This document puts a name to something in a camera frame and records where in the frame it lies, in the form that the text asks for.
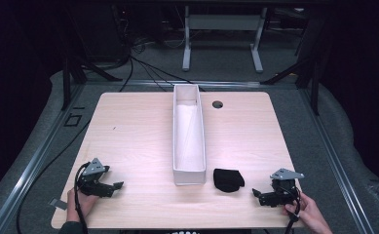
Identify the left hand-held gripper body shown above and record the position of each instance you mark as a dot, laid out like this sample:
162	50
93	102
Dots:
94	167

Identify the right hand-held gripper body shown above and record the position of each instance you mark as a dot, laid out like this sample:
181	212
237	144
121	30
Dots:
284	190

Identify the person's right hand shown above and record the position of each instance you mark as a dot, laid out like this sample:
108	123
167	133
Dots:
307	209

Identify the person's left hand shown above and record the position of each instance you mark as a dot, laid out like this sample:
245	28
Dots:
81	204

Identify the black cloth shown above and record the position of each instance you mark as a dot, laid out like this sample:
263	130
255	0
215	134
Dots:
228	179

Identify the grey tape strip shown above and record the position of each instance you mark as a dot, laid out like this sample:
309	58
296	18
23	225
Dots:
58	204

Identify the long white fabric box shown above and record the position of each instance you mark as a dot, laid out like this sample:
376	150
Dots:
189	139

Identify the black metal stand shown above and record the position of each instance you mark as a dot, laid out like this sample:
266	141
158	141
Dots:
67	81
313	81

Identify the metal floor rail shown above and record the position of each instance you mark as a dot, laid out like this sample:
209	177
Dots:
338	162
31	169
177	83

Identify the grey metal desk frame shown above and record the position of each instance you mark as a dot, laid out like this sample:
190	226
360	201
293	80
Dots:
222	22

